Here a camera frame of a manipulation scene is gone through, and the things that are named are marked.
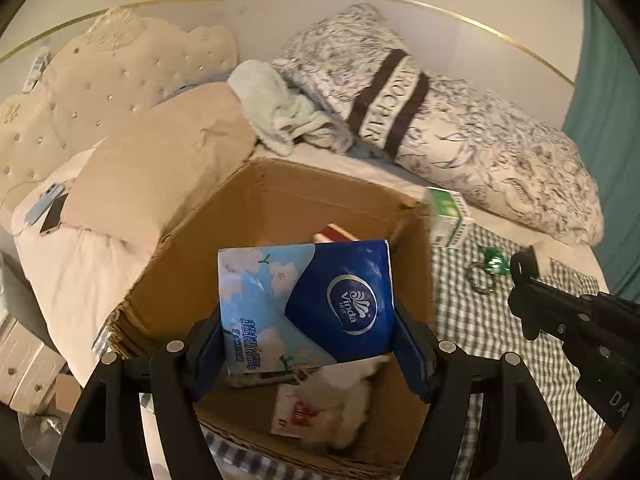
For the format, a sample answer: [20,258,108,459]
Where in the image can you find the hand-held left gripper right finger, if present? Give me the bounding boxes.
[392,305,573,480]

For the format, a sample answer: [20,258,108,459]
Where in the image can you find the blue tissue pack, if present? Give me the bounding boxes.
[217,239,396,375]

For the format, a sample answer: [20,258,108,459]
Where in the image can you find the teal curtain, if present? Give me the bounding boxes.
[560,0,640,306]

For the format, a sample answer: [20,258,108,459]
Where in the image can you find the light green towel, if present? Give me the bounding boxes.
[226,59,356,157]

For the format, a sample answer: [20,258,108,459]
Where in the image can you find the blue phone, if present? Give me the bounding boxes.
[26,183,68,226]

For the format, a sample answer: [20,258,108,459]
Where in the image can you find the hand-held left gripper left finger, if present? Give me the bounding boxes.
[50,312,228,480]

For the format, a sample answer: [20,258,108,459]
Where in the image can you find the green foil packet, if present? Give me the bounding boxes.
[475,245,511,276]

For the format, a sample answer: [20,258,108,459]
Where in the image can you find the pale pink quilt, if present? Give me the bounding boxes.
[12,150,166,386]

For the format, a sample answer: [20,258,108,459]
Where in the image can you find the green and white medicine box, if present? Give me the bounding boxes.
[427,186,476,250]

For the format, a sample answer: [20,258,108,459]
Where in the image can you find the green checked cloth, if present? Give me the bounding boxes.
[140,222,608,480]

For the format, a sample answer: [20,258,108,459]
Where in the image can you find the white bedside cabinet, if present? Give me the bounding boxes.
[0,317,68,413]

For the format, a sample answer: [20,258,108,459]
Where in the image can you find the floral print duvet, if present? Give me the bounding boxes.
[270,2,606,247]

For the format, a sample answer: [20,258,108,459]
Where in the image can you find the black phone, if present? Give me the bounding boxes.
[39,192,71,236]

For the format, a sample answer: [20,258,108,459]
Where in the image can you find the red and beige box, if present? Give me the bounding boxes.
[312,222,358,245]

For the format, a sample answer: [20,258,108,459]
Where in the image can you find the beige pillow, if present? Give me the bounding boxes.
[62,81,258,253]

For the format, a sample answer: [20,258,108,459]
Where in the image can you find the brown cardboard box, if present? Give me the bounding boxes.
[92,156,436,478]

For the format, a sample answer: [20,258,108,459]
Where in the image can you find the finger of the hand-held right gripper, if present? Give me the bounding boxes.
[507,249,608,341]

